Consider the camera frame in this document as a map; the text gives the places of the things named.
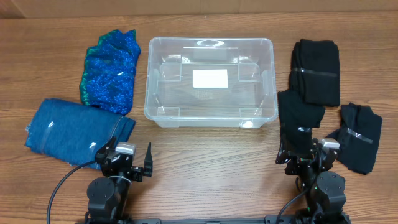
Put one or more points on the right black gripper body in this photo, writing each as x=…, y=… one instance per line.
x=297, y=160

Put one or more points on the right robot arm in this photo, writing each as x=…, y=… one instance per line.
x=322, y=189

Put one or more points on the large folded black garment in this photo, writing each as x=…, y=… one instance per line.
x=315, y=72

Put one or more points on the white label in bin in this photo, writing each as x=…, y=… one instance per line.
x=210, y=78

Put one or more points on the small folded black garment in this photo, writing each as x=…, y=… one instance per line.
x=359, y=136

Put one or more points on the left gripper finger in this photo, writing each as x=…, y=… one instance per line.
x=104, y=151
x=148, y=162

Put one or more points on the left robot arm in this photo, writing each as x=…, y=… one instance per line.
x=107, y=195

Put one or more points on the clear plastic storage bin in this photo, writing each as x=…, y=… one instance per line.
x=249, y=101

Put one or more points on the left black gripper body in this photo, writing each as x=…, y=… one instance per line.
x=137, y=175

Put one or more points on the middle folded black garment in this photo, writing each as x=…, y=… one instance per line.
x=297, y=119

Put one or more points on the blue sequin fabric bundle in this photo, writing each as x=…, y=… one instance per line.
x=109, y=72

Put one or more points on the blue denim jeans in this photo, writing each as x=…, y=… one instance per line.
x=73, y=132

